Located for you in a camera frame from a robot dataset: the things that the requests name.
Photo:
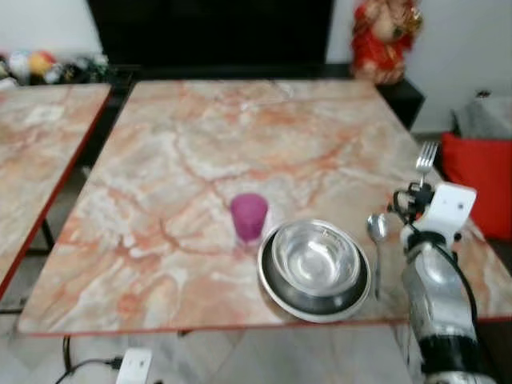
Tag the silver metal fork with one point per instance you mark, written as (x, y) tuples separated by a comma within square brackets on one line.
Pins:
[(426, 158)]

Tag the silver metal spoon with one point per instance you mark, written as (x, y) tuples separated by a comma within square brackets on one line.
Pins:
[(377, 228)]

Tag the red cushion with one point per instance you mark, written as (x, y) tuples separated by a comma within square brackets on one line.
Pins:
[(480, 184)]

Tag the steel bowl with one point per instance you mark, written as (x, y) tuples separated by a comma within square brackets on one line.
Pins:
[(315, 258)]

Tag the grey upholstered seat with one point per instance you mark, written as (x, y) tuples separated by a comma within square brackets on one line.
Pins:
[(484, 116)]

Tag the red and gold idol statue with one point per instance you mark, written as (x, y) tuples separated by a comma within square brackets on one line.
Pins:
[(384, 44)]

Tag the purple plastic cup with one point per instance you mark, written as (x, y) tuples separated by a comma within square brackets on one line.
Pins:
[(249, 218)]

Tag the steel plate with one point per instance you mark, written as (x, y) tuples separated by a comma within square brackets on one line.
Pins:
[(276, 300)]

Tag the black television screen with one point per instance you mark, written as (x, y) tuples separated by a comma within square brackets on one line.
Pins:
[(208, 32)]

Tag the white power adapter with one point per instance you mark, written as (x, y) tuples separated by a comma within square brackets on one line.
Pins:
[(134, 366)]

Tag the orange and yellow ball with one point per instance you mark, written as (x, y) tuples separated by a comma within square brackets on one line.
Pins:
[(40, 61)]

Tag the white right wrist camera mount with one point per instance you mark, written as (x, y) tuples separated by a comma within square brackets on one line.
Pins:
[(448, 208)]

